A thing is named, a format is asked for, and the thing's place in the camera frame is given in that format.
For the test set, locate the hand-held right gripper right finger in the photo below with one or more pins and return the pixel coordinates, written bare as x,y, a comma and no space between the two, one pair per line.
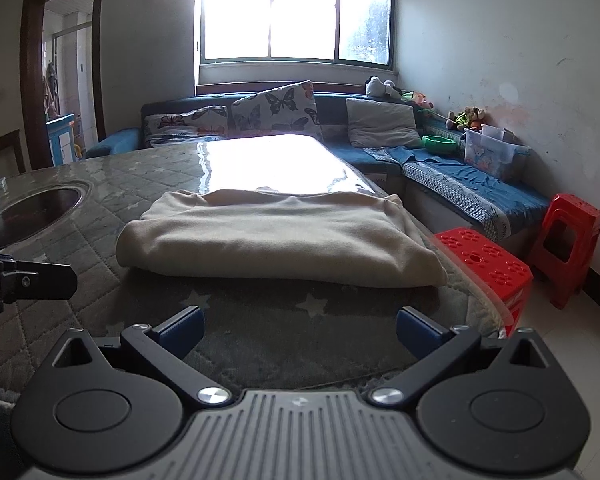
415,332

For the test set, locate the round metal hot pot inset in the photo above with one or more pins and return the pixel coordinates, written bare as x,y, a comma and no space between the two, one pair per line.
30,210

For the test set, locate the blue cabinet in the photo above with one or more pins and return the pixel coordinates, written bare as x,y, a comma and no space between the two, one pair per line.
60,140

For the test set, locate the blue sofa cover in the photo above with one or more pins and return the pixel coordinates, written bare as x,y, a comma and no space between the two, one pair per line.
470,180

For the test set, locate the window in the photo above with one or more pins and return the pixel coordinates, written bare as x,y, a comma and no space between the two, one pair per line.
300,15

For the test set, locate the wooden chair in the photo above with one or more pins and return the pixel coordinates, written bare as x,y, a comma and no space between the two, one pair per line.
15,152

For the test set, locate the colourful plush toy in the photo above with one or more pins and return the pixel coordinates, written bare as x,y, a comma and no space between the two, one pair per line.
419,100

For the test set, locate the beige sweater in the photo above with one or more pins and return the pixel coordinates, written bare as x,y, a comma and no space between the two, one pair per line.
280,240

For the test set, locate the low red plastic stool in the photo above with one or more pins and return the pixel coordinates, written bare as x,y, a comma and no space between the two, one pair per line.
485,265

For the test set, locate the large butterfly print cushion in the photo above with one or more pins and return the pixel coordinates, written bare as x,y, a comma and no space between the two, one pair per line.
280,107

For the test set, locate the hanging clothes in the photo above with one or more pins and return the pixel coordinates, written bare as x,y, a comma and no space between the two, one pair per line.
51,90

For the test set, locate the blue sofa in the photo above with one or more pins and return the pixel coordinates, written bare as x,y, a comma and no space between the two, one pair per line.
330,110

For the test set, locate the grey quilted star table cover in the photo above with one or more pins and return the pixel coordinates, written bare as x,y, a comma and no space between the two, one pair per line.
95,270

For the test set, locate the white plush toy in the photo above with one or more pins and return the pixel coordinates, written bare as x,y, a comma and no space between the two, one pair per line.
380,87

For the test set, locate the tall red plastic stool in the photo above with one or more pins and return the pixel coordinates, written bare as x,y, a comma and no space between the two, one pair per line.
580,220

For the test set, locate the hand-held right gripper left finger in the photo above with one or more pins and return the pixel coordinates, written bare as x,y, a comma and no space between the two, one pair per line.
185,329

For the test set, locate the grey cushion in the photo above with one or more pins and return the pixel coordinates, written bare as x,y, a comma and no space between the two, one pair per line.
382,122

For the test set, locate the dark wooden door frame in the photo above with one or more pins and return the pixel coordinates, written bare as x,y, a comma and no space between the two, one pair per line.
30,85

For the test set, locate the brown plush toys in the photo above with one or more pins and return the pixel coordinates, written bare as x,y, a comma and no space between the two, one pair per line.
467,119

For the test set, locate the green bowl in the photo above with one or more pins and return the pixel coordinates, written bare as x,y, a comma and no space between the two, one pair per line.
439,145

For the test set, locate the clear plastic storage box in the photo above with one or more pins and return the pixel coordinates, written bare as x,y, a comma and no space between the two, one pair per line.
492,155

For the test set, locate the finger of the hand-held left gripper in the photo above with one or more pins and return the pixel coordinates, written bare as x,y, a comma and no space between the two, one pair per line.
45,282

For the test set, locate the small butterfly print cushion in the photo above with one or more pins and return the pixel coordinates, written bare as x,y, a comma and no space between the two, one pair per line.
190,121

